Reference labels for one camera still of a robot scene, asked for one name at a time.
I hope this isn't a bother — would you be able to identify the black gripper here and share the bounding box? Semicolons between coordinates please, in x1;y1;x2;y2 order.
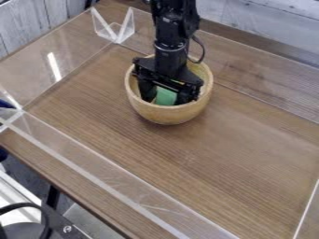
132;41;203;105

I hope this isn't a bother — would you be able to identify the green rectangular block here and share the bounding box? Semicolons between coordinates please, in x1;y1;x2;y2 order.
152;86;177;106

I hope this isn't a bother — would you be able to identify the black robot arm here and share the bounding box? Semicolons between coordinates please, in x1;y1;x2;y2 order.
132;0;205;105

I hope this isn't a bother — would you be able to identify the brown wooden bowl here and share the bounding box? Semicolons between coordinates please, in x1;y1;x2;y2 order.
124;62;215;125

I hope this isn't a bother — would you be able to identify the blue object at edge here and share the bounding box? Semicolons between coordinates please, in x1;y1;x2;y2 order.
0;98;16;162

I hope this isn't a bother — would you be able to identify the black table leg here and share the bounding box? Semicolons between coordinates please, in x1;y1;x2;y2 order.
46;186;61;209

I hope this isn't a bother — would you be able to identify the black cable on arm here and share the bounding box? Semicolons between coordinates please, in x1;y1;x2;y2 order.
185;34;207;65

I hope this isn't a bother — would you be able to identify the clear acrylic corner bracket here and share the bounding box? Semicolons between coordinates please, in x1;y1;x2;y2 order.
89;7;134;44

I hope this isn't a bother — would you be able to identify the clear acrylic tray wall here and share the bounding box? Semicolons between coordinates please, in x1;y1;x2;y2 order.
0;91;237;239

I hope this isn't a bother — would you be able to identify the metal base plate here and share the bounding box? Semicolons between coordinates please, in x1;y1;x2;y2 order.
57;203;124;239

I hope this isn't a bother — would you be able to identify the black curved cable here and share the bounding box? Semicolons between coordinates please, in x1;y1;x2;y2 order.
0;202;52;239

